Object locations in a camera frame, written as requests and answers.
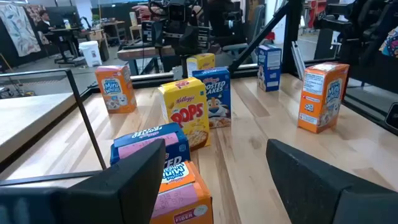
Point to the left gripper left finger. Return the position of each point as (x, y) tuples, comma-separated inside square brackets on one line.
[(124, 193)]

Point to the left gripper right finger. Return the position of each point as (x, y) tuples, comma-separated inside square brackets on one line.
[(311, 193)]

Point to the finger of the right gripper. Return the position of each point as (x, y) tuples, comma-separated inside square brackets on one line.
[(161, 34), (190, 40)]

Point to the yellow Corn Pops cereal box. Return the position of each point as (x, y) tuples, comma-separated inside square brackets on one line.
[(202, 61), (186, 115)]

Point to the orange Mini Wheats cereal box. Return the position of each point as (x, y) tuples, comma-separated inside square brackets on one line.
[(115, 90), (321, 99), (183, 199)]

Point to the blue Frosted Flakes cereal box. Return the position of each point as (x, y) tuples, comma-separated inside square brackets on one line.
[(269, 68), (146, 137), (217, 93)]

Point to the person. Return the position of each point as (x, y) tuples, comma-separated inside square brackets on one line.
[(144, 11), (45, 25)]

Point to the white plastic bin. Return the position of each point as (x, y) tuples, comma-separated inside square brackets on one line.
[(90, 54)]

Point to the black office desk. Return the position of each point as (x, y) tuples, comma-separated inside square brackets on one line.
[(66, 34)]

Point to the patterned hanging cloth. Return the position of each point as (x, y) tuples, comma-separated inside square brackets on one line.
[(18, 31)]

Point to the colourful printed cloth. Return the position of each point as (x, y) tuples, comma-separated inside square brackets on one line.
[(390, 43)]

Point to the black aluminium table frame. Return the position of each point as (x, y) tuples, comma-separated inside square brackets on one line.
[(292, 37)]

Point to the silver metal bracket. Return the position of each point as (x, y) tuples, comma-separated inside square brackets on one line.
[(298, 59)]

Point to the wooden shelf black metal frame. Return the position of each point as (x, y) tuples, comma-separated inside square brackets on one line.
[(28, 118)]

